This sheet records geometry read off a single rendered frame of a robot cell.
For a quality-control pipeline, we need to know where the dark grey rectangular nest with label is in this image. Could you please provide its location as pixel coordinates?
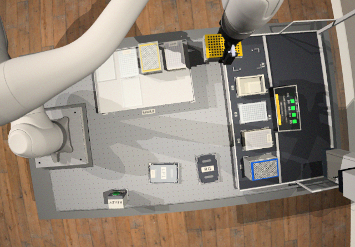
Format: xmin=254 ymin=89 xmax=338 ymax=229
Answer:
xmin=195 ymin=153 xmax=220 ymax=184

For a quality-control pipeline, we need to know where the clear plastic lid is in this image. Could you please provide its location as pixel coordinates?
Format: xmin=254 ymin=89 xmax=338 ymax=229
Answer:
xmin=96 ymin=53 xmax=117 ymax=82
xmin=138 ymin=41 xmax=162 ymax=74
xmin=120 ymin=77 xmax=143 ymax=108

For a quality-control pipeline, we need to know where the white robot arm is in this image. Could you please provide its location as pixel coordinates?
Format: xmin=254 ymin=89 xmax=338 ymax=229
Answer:
xmin=0 ymin=0 xmax=284 ymax=163

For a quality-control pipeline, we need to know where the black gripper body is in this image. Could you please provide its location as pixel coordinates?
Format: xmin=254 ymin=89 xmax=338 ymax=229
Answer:
xmin=220 ymin=26 xmax=243 ymax=48

